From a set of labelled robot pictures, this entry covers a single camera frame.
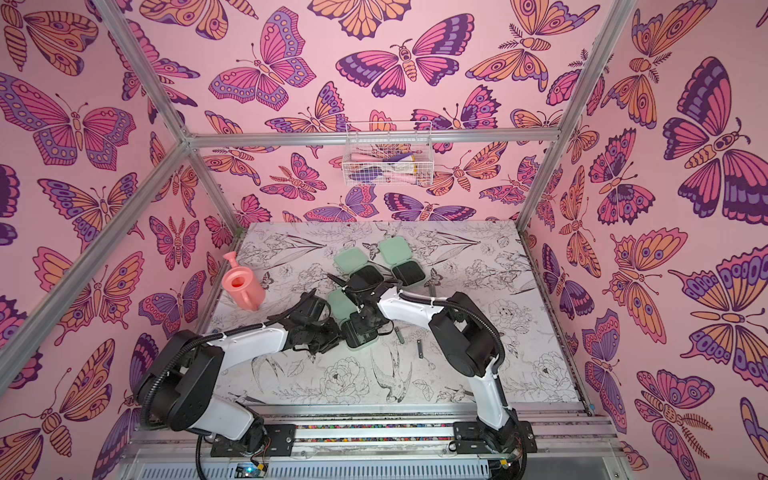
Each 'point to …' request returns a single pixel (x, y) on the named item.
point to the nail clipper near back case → (432, 290)
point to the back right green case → (396, 250)
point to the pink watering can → (242, 285)
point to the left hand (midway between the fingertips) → (348, 336)
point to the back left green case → (363, 274)
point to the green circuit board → (250, 470)
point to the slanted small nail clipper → (399, 335)
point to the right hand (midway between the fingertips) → (363, 323)
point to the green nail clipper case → (354, 330)
